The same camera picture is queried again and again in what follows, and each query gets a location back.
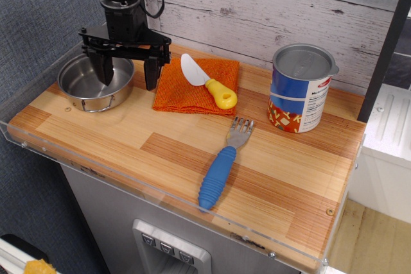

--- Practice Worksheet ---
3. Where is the dark vertical post right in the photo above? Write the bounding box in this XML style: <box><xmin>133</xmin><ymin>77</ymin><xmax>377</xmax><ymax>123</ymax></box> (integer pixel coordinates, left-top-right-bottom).
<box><xmin>357</xmin><ymin>0</ymin><xmax>410</xmax><ymax>123</ymax></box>

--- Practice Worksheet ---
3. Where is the orange folded cloth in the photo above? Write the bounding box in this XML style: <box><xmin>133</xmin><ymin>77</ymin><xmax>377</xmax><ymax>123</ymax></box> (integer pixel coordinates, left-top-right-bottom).
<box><xmin>153</xmin><ymin>58</ymin><xmax>240</xmax><ymax>116</ymax></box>

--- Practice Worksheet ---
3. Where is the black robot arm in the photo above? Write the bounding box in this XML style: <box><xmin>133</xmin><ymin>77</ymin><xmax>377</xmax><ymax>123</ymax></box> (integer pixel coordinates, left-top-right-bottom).
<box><xmin>79</xmin><ymin>0</ymin><xmax>171</xmax><ymax>90</ymax></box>

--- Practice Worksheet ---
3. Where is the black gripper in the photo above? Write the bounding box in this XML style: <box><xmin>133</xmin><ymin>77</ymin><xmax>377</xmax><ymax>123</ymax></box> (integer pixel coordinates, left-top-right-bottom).
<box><xmin>78</xmin><ymin>0</ymin><xmax>171</xmax><ymax>91</ymax></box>

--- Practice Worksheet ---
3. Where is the grey toy fridge cabinet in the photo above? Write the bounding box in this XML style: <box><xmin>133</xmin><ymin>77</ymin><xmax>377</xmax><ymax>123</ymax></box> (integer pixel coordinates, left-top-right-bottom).
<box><xmin>62</xmin><ymin>166</ymin><xmax>297</xmax><ymax>273</ymax></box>

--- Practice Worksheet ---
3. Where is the clear acrylic edge guard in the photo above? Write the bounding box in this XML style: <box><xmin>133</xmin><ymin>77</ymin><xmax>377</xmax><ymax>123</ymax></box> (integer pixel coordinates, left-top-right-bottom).
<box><xmin>1</xmin><ymin>63</ymin><xmax>365</xmax><ymax>273</ymax></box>

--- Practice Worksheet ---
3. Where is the blue handled fork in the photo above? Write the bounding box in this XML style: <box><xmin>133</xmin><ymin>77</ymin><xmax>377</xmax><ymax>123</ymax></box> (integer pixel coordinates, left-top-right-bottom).
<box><xmin>198</xmin><ymin>117</ymin><xmax>254</xmax><ymax>210</ymax></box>

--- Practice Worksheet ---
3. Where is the blue labelled can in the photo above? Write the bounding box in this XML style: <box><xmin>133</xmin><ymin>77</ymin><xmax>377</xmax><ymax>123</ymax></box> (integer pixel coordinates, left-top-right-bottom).
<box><xmin>267</xmin><ymin>43</ymin><xmax>339</xmax><ymax>133</ymax></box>

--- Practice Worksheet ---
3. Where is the yellow object bottom left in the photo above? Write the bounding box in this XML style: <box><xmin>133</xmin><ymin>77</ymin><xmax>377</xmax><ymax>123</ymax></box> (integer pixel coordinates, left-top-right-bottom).
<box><xmin>23</xmin><ymin>259</ymin><xmax>57</xmax><ymax>274</ymax></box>

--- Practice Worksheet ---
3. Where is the yellow handled toy knife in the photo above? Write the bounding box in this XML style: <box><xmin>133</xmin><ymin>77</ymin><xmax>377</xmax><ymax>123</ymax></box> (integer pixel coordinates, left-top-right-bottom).
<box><xmin>180</xmin><ymin>53</ymin><xmax>238</xmax><ymax>110</ymax></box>

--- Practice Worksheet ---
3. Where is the white toy sink unit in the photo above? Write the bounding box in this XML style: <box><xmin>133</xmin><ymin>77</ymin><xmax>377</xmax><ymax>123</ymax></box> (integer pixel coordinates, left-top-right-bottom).
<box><xmin>348</xmin><ymin>84</ymin><xmax>410</xmax><ymax>223</ymax></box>

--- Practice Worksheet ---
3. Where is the small metal pot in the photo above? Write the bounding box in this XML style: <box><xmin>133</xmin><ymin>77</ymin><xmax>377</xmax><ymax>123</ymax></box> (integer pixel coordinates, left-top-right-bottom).
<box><xmin>57</xmin><ymin>55</ymin><xmax>134</xmax><ymax>112</ymax></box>

